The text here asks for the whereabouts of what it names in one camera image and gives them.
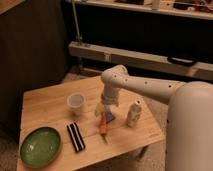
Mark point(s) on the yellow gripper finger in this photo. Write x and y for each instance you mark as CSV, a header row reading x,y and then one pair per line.
x,y
108,113
99,109

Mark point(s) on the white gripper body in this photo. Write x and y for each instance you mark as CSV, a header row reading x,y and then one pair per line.
x,y
110,96

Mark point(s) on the orange pepper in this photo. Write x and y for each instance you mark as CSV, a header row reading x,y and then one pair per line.
x,y
103,127

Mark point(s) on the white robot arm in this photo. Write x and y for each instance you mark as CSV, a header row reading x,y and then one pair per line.
x,y
189,136

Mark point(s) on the white plastic bottle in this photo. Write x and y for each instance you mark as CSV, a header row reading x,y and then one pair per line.
x,y
134,113

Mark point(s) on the wooden table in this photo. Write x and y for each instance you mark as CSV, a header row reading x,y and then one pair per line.
x,y
48,107

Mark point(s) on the black striped rectangular block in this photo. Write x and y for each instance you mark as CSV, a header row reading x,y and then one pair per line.
x,y
76,138

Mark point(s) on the metal pole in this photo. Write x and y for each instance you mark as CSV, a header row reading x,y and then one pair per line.
x,y
79,38

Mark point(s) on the green plate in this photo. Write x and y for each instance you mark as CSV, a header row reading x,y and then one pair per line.
x,y
40,147

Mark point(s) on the white shelf rail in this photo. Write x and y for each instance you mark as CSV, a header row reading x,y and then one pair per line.
x,y
147,61

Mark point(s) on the black handle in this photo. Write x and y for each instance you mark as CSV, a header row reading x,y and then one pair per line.
x,y
181,62

